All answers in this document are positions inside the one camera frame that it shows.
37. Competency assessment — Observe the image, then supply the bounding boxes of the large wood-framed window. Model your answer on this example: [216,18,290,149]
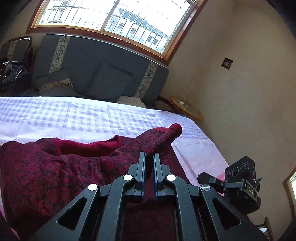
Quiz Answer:
[26,0,207,65]

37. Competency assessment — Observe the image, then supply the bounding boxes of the grey cushioned armchair back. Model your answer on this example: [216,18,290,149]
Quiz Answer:
[1,37,32,62]

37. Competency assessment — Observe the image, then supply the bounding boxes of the dark wall switch plate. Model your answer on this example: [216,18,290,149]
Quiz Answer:
[221,57,233,70]

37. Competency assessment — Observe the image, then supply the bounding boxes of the pink checkered bed sheet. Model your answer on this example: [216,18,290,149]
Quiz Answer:
[1,97,227,185]

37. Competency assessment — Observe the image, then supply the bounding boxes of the side window with blinds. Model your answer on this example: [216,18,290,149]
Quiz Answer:
[282,168,295,215]

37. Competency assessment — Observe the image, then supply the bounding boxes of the dark clothes pile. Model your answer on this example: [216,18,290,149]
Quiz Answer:
[1,58,31,97]

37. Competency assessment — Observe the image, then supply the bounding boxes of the dark red floral sweater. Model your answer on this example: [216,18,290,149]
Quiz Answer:
[1,123,185,240]

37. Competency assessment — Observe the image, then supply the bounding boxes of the grey sofa with patterned stripes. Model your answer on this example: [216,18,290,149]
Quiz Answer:
[21,34,169,106]

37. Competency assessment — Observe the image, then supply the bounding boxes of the round wooden glass side table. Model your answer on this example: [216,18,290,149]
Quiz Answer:
[157,95,204,121]

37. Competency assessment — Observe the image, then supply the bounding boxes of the grey square cushion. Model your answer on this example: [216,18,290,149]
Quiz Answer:
[86,61,133,102]

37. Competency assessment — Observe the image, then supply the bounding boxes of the black camera box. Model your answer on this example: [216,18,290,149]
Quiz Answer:
[224,156,256,186]

